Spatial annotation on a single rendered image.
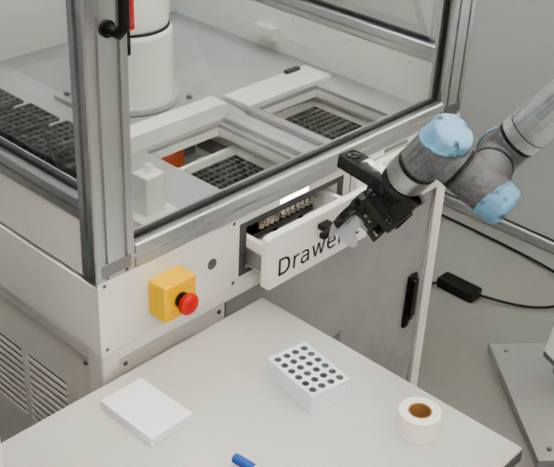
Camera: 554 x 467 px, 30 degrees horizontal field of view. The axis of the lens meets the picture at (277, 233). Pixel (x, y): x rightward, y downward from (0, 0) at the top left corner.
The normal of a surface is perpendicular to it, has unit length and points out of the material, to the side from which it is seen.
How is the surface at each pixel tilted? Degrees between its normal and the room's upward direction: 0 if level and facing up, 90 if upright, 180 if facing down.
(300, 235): 90
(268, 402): 0
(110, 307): 90
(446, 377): 0
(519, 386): 5
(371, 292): 90
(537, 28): 90
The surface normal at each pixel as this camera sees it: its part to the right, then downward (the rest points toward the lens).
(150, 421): 0.04, -0.86
